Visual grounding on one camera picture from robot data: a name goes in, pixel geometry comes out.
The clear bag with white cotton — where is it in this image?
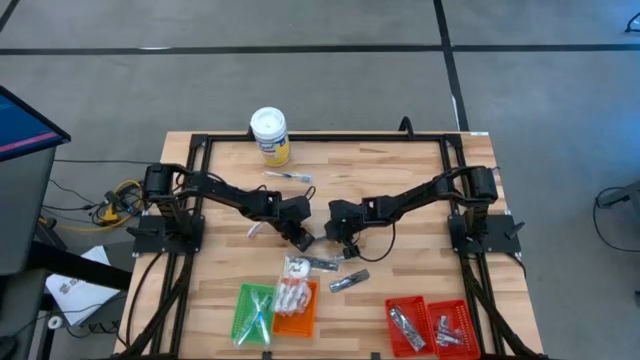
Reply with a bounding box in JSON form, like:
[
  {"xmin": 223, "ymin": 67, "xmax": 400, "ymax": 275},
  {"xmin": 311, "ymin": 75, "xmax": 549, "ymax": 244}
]
[
  {"xmin": 284, "ymin": 255, "xmax": 313, "ymax": 281},
  {"xmin": 289, "ymin": 277, "xmax": 314, "ymax": 311},
  {"xmin": 279, "ymin": 279, "xmax": 304, "ymax": 317},
  {"xmin": 273, "ymin": 284, "xmax": 289, "ymax": 315}
]

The yellow cable with plug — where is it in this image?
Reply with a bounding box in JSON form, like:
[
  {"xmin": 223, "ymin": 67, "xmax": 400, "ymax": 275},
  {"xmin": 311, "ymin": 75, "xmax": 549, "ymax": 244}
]
[{"xmin": 39, "ymin": 178, "xmax": 147, "ymax": 233}]

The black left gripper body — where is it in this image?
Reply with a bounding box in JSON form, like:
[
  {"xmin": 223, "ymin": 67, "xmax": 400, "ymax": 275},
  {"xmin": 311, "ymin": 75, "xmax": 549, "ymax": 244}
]
[{"xmin": 280, "ymin": 218, "xmax": 312, "ymax": 240}]

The white-lidded yellow wipes canister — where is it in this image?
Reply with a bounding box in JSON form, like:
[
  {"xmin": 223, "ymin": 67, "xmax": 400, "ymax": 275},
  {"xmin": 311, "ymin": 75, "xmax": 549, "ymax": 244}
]
[{"xmin": 249, "ymin": 106, "xmax": 292, "ymax": 169}]

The blue-screen monitor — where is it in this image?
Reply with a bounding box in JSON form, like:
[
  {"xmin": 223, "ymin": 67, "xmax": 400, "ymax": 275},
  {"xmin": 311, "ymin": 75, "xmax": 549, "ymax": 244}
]
[{"xmin": 0, "ymin": 84, "xmax": 72, "ymax": 162}]

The grey cabinet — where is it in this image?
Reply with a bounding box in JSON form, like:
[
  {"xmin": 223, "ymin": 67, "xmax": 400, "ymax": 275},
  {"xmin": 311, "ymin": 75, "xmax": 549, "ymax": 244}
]
[{"xmin": 0, "ymin": 146, "xmax": 57, "ymax": 277}]

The white paper sheet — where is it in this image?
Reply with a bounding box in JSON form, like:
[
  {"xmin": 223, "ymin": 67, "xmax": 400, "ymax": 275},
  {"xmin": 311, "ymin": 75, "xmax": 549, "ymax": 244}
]
[{"xmin": 44, "ymin": 244, "xmax": 121, "ymax": 326}]

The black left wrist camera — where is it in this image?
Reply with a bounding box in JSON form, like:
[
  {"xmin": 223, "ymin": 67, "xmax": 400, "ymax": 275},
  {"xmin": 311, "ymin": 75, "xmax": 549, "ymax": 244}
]
[{"xmin": 280, "ymin": 193, "xmax": 313, "ymax": 222}]

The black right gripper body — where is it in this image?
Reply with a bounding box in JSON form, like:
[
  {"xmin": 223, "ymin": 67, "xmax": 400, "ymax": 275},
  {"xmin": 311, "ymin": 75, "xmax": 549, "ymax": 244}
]
[{"xmin": 327, "ymin": 198, "xmax": 374, "ymax": 232}]

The black right camera cable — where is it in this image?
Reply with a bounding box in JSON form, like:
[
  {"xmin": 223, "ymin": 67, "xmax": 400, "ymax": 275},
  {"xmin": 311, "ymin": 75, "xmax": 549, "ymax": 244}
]
[{"xmin": 349, "ymin": 222, "xmax": 397, "ymax": 264}]

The blue toothbrush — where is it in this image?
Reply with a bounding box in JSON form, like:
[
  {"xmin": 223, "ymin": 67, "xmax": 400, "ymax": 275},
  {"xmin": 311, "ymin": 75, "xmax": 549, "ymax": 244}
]
[
  {"xmin": 234, "ymin": 292, "xmax": 275, "ymax": 349},
  {"xmin": 249, "ymin": 289, "xmax": 274, "ymax": 347},
  {"xmin": 263, "ymin": 170, "xmax": 313, "ymax": 184}
]

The dark grey cart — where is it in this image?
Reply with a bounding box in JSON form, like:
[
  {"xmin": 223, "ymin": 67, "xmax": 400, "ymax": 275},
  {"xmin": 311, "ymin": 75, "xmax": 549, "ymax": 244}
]
[{"xmin": 0, "ymin": 272, "xmax": 51, "ymax": 360}]

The red plastic basket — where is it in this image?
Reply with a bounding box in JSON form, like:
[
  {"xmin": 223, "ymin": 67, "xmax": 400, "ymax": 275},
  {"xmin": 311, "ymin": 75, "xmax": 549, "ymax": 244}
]
[
  {"xmin": 428, "ymin": 298, "xmax": 482, "ymax": 360},
  {"xmin": 384, "ymin": 295, "xmax": 435, "ymax": 359}
]

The green plastic basket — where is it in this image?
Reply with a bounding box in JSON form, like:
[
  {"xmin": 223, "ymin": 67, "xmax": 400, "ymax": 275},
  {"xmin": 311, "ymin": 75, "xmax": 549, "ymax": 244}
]
[{"xmin": 230, "ymin": 282, "xmax": 279, "ymax": 347}]

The black beam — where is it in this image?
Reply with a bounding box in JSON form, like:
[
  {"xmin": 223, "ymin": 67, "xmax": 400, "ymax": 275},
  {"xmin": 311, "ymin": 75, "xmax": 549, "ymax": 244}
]
[{"xmin": 24, "ymin": 242, "xmax": 134, "ymax": 291}]

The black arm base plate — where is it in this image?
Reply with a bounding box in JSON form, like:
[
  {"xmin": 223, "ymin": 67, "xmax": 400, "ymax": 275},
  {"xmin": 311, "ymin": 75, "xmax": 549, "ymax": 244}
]
[
  {"xmin": 127, "ymin": 213, "xmax": 206, "ymax": 255},
  {"xmin": 447, "ymin": 213, "xmax": 526, "ymax": 255}
]

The orange plastic basket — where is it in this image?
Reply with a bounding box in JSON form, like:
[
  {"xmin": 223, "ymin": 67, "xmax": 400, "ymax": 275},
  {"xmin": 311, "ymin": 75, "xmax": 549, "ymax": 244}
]
[{"xmin": 271, "ymin": 278, "xmax": 320, "ymax": 339}]

